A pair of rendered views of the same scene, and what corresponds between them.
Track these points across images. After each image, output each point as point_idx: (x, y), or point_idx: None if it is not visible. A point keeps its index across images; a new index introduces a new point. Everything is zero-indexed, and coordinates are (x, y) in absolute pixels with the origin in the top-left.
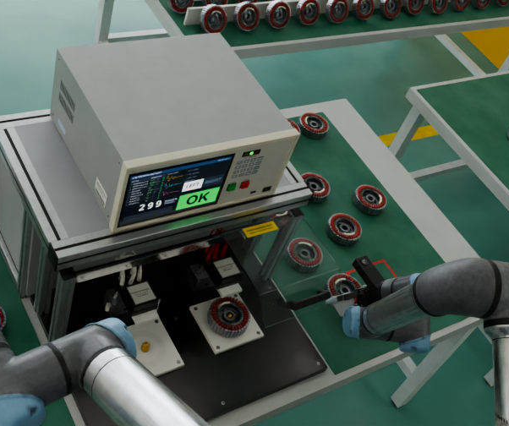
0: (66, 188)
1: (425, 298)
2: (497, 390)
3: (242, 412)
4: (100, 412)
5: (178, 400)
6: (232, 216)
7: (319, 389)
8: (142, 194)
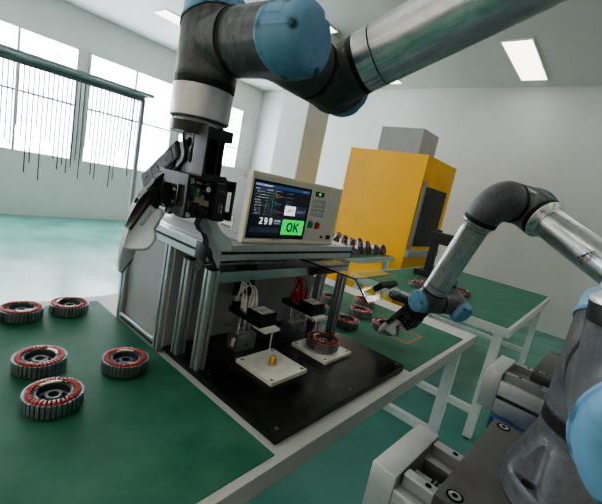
0: (197, 230)
1: (482, 212)
2: (567, 243)
3: (365, 397)
4: (255, 404)
5: None
6: (314, 249)
7: (406, 379)
8: (261, 205)
